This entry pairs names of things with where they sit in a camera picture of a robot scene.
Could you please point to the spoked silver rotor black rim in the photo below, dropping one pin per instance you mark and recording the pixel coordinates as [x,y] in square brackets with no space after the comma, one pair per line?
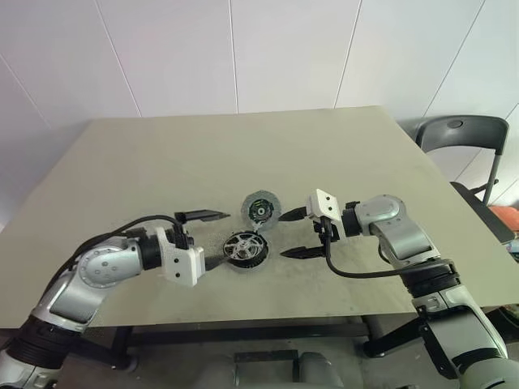
[243,249]

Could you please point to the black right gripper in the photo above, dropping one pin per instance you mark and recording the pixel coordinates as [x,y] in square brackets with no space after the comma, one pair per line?
[330,233]

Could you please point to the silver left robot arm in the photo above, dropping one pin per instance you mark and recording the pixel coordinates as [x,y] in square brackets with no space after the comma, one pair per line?
[97,267]

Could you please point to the grey folding chair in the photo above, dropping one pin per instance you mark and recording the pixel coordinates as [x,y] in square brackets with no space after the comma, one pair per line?
[462,129]

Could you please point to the round grey motor lid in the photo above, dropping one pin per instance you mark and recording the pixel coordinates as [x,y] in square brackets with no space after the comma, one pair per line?
[269,202]

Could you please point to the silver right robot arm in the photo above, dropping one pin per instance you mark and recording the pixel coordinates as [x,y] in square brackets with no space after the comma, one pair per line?
[389,227]

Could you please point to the light blue item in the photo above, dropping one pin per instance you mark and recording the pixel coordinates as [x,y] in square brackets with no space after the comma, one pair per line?
[513,244]

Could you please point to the grey rounded shape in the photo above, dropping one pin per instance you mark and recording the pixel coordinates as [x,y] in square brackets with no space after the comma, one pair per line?
[318,370]
[215,370]

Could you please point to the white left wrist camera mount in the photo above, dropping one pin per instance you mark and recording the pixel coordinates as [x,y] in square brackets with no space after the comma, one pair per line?
[182,263]

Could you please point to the black table frame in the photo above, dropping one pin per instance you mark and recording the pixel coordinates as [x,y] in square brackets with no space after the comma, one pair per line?
[243,326]

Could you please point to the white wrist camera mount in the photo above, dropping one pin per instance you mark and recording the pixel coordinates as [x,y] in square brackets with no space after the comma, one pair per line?
[182,263]
[324,202]

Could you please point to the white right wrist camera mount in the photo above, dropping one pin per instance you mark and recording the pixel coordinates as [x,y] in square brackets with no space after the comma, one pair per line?
[324,202]

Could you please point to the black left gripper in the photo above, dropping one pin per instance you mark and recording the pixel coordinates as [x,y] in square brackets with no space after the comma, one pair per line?
[183,235]

